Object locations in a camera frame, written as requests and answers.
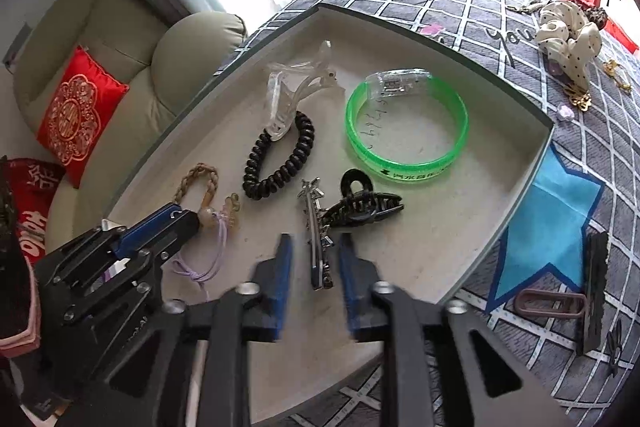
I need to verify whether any purple cord pearl hair tie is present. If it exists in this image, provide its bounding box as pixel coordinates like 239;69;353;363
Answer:
171;192;242;303

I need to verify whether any silver star hair clip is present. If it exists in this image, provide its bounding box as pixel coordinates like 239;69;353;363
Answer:
298;178;334;291

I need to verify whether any black hair claw clip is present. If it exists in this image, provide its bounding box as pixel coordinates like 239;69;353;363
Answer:
323;168;405;229

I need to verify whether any beige jewelry tray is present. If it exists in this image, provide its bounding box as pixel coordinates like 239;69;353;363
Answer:
110;3;553;424

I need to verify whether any red embroidered cushion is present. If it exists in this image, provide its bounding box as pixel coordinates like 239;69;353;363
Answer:
37;46;129;188

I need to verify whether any beige leather sofa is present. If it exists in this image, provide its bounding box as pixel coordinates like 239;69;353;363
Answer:
14;0;247;251

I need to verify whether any clear plastic hair claw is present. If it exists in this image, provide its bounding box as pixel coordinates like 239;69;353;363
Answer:
265;40;342;141

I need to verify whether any grey plaid bedspread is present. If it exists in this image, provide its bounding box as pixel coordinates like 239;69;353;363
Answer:
246;0;639;426

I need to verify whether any green translucent bangle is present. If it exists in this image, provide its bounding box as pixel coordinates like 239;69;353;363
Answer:
345;68;470;183

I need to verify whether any red plastic basin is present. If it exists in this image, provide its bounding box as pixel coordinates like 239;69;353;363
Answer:
604;18;639;54

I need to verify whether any brown braided hair tie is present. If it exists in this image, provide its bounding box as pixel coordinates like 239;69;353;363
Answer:
171;161;222;210

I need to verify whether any black spiral hair tie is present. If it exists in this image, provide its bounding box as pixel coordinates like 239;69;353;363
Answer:
242;109;317;202

